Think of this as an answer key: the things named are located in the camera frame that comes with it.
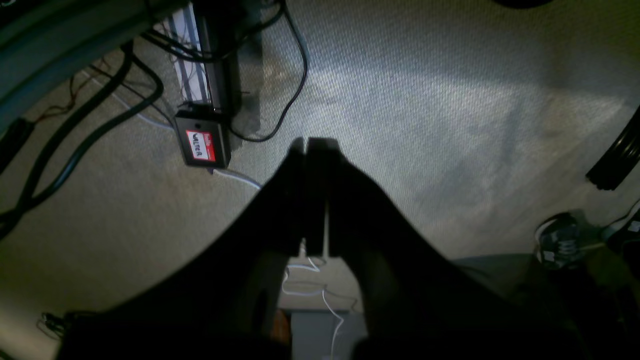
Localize black box with red label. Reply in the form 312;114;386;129
174;102;232;169

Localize black table leg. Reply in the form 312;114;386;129
192;0;242;116

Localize black and white sneaker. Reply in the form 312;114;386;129
534;212;585;271

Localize white thin cable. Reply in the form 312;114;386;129
281;240;347;360

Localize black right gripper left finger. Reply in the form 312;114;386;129
57;137;317;360

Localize thick black cable pair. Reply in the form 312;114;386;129
0;42;165;238

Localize black ribbed bar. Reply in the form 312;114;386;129
586;109;640;191

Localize thin black cable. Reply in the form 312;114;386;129
227;0;310;143

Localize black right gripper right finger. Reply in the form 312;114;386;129
314;137;586;360

